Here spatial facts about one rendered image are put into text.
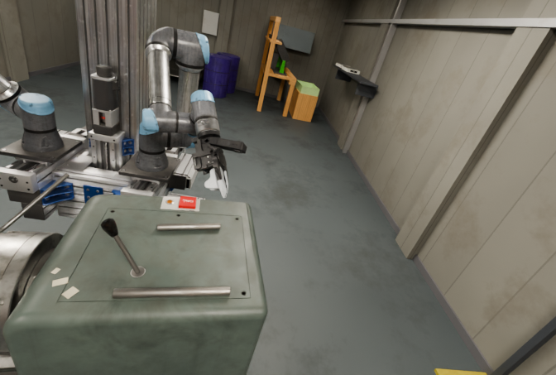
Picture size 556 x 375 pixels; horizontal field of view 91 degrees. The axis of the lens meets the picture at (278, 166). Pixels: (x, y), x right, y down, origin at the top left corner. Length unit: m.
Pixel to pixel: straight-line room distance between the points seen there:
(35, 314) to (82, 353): 0.15
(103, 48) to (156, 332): 1.20
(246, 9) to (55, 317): 7.76
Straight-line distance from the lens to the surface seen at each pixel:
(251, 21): 8.12
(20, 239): 1.06
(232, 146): 0.84
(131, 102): 1.56
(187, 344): 0.89
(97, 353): 0.92
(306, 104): 6.76
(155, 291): 0.80
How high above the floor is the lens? 1.92
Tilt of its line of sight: 27 degrees down
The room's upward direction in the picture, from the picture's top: 15 degrees clockwise
